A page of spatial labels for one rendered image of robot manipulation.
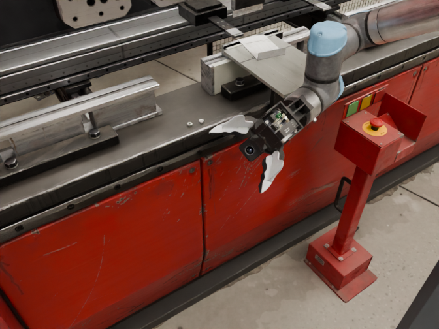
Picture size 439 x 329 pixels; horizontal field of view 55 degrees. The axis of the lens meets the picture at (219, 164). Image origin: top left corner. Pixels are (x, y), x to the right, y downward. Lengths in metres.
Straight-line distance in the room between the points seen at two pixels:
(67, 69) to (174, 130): 0.39
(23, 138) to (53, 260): 0.33
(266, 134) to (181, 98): 0.46
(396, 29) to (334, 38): 0.14
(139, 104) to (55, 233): 0.39
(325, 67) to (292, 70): 0.23
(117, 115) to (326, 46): 0.55
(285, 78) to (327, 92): 0.18
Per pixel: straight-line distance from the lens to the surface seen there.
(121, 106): 1.11
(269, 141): 0.84
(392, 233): 2.13
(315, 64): 0.92
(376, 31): 0.97
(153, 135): 1.11
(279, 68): 1.13
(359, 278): 1.92
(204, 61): 1.22
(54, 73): 1.31
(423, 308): 1.32
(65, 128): 1.09
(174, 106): 1.21
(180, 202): 1.25
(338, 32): 0.90
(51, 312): 1.37
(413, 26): 0.94
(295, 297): 1.82
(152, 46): 1.39
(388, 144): 1.32
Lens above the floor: 1.56
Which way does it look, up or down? 43 degrees down
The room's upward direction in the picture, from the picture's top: straight up
